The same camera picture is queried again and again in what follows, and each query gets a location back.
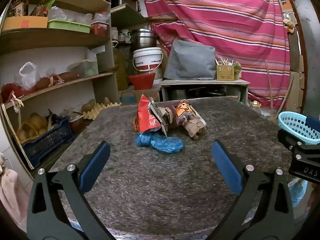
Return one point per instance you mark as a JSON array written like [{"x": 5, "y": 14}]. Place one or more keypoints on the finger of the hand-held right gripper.
[
  {"x": 287, "y": 138},
  {"x": 313, "y": 123}
]

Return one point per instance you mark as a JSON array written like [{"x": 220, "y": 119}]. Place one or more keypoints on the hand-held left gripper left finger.
[{"x": 96, "y": 165}]

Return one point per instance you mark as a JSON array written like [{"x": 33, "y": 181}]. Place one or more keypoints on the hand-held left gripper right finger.
[{"x": 226, "y": 167}]

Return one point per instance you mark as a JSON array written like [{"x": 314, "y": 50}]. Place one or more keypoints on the light blue plastic basket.
[{"x": 295, "y": 123}]

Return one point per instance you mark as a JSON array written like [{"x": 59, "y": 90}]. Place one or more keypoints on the brown cardboard box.
[{"x": 194, "y": 129}]

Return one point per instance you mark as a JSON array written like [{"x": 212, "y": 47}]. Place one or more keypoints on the blue plastic bag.
[
  {"x": 143, "y": 140},
  {"x": 167, "y": 145}
]

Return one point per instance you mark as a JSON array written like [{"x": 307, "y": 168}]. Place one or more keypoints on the red snack packet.
[{"x": 145, "y": 120}]

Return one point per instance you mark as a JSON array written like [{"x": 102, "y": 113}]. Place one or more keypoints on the orange snack wrapper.
[{"x": 184, "y": 110}]

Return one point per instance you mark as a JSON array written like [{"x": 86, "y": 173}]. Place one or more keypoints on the brown wrapper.
[{"x": 167, "y": 115}]

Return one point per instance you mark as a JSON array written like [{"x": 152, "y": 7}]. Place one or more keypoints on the person's right forearm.
[{"x": 313, "y": 195}]

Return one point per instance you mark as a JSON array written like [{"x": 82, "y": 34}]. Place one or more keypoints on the stack of flattened cardboard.
[{"x": 296, "y": 87}]

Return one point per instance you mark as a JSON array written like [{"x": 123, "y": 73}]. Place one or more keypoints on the small brown woven basket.
[{"x": 77, "y": 123}]

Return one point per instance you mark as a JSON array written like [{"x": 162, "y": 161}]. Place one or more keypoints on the yellow toy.
[{"x": 255, "y": 104}]

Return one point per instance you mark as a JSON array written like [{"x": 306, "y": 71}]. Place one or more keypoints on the dark blue plastic crate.
[{"x": 50, "y": 140}]

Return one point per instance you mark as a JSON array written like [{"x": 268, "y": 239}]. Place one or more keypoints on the cardboard egg carton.
[{"x": 100, "y": 108}]

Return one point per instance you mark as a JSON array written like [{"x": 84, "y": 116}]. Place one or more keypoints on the large potato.
[{"x": 88, "y": 105}]

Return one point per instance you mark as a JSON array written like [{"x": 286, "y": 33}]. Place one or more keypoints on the grey shaggy mat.
[{"x": 155, "y": 180}]

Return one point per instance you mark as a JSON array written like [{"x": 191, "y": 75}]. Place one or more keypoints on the small potato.
[{"x": 107, "y": 101}]

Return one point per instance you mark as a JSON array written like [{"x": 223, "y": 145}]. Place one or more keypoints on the yellow net bag of potatoes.
[{"x": 35, "y": 125}]

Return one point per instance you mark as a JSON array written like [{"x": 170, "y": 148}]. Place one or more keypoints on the black pan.
[{"x": 216, "y": 93}]

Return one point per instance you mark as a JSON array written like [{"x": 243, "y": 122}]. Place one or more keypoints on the wooden framed glass door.
[{"x": 308, "y": 42}]

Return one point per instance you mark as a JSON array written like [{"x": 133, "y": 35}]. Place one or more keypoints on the cardboard box with blue label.
[{"x": 145, "y": 95}]

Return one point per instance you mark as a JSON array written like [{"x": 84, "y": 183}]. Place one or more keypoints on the small steel pot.
[{"x": 178, "y": 94}]

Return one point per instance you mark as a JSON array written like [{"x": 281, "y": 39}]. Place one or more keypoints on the small wooden cabinet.
[{"x": 200, "y": 82}]

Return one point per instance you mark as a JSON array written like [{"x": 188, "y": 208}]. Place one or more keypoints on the yellow wicker box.
[{"x": 225, "y": 73}]

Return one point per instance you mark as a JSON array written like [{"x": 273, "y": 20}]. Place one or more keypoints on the sweet potato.
[
  {"x": 67, "y": 76},
  {"x": 42, "y": 83}
]

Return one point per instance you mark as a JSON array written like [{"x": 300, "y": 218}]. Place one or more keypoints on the red plastic basin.
[{"x": 141, "y": 81}]

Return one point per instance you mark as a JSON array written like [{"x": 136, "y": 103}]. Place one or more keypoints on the clear plastic food container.
[{"x": 86, "y": 68}]

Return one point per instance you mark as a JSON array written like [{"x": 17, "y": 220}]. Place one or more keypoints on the bundle of wooden sticks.
[{"x": 223, "y": 61}]

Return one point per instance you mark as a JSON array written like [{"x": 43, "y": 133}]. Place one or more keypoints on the large oil bottle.
[{"x": 120, "y": 67}]

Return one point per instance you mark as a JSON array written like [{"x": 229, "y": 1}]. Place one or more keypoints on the white plastic bag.
[{"x": 28, "y": 76}]

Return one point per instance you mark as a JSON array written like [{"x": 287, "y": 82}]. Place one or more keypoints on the red mesh bag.
[{"x": 10, "y": 92}]

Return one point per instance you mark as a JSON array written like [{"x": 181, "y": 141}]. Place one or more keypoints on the grey fabric cover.
[{"x": 190, "y": 60}]

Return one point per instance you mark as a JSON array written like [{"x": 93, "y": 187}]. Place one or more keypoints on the white plastic bucket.
[{"x": 147, "y": 58}]

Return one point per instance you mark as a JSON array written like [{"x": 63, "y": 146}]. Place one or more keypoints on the wooden shelf unit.
[{"x": 75, "y": 43}]

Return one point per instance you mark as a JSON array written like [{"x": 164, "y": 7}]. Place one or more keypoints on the large steel pot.
[{"x": 142, "y": 38}]

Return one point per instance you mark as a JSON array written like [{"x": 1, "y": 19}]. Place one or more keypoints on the small red basket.
[{"x": 100, "y": 28}]

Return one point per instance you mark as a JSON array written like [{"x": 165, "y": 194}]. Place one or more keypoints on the pink striped cloth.
[{"x": 220, "y": 17}]

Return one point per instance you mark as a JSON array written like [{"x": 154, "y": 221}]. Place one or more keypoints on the green plastic tray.
[{"x": 67, "y": 26}]

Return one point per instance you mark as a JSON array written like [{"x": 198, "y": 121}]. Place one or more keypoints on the clear plastic bag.
[{"x": 60, "y": 15}]

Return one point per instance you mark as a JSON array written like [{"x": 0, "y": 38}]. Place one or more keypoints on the yellow cardboard box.
[{"x": 25, "y": 23}]

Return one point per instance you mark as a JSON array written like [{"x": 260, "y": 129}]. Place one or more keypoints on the wooden rod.
[{"x": 162, "y": 18}]

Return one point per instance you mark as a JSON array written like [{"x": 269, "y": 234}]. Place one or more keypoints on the red and green snack bag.
[{"x": 42, "y": 8}]

